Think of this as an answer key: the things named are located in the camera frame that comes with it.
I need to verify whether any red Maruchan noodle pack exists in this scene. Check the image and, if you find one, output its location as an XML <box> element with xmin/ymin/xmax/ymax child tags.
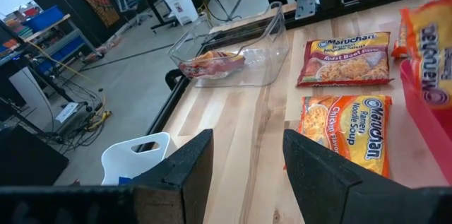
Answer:
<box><xmin>296</xmin><ymin>31</ymin><xmax>395</xmax><ymax>88</ymax></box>
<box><xmin>178</xmin><ymin>49</ymin><xmax>246</xmax><ymax>79</ymax></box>

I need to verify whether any white power strip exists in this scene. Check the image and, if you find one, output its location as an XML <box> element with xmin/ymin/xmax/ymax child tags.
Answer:
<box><xmin>55</xmin><ymin>102</ymin><xmax>81</xmax><ymax>124</ymax></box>

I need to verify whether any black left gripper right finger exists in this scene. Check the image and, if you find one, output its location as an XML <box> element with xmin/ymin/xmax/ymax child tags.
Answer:
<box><xmin>282</xmin><ymin>128</ymin><xmax>452</xmax><ymax>224</ymax></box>

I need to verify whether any blue storage bin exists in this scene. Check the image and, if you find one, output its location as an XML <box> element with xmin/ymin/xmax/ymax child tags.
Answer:
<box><xmin>24</xmin><ymin>5</ymin><xmax>65</xmax><ymax>33</ymax></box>
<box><xmin>58</xmin><ymin>35</ymin><xmax>85</xmax><ymax>57</ymax></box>

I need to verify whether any yellow floor cable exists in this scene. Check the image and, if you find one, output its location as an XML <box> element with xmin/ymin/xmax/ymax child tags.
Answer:
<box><xmin>26</xmin><ymin>40</ymin><xmax>112</xmax><ymax>129</ymax></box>

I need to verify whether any black desk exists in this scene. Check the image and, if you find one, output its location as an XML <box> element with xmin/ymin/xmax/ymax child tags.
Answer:
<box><xmin>132</xmin><ymin>0</ymin><xmax>198</xmax><ymax>30</ymax></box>

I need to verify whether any black box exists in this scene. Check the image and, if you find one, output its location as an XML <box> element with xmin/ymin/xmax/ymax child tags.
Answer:
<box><xmin>0</xmin><ymin>124</ymin><xmax>70</xmax><ymax>187</ymax></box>

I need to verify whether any white trash can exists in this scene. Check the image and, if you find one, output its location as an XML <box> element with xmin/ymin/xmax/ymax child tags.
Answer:
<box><xmin>160</xmin><ymin>0</ymin><xmax>199</xmax><ymax>26</ymax></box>

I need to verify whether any black aluminium table frame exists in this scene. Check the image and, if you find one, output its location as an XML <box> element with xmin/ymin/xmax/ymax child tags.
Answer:
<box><xmin>136</xmin><ymin>0</ymin><xmax>452</xmax><ymax>154</ymax></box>

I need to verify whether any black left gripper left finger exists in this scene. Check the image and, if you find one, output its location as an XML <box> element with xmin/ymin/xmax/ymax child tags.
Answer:
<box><xmin>0</xmin><ymin>128</ymin><xmax>215</xmax><ymax>224</ymax></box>

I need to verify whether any orange Maruchan noodle pack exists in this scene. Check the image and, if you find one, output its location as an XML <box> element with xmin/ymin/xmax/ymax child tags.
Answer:
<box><xmin>400</xmin><ymin>0</ymin><xmax>452</xmax><ymax>110</ymax></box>
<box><xmin>297</xmin><ymin>95</ymin><xmax>393</xmax><ymax>178</ymax></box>
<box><xmin>391</xmin><ymin>15</ymin><xmax>409</xmax><ymax>59</ymax></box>

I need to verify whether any grey office chair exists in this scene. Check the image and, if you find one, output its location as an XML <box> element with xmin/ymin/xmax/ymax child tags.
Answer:
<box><xmin>102</xmin><ymin>0</ymin><xmax>153</xmax><ymax>27</ymax></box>

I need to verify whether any grey metal shelf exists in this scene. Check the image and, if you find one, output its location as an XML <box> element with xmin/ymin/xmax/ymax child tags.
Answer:
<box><xmin>0</xmin><ymin>4</ymin><xmax>103</xmax><ymax>87</ymax></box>

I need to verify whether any black floor cable bundle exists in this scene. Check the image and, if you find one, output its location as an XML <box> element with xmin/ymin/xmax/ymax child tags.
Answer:
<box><xmin>35</xmin><ymin>75</ymin><xmax>107</xmax><ymax>147</ymax></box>

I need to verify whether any grey metal mount bracket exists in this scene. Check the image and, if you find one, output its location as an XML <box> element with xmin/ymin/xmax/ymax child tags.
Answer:
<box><xmin>295</xmin><ymin>0</ymin><xmax>317</xmax><ymax>20</ymax></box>

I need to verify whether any clear plastic bin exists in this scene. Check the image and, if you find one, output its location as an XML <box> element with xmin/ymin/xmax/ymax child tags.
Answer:
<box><xmin>167</xmin><ymin>1</ymin><xmax>290</xmax><ymax>88</ymax></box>

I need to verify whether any white plastic bin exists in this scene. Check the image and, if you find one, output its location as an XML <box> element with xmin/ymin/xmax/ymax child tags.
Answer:
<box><xmin>101</xmin><ymin>131</ymin><xmax>172</xmax><ymax>186</ymax></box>

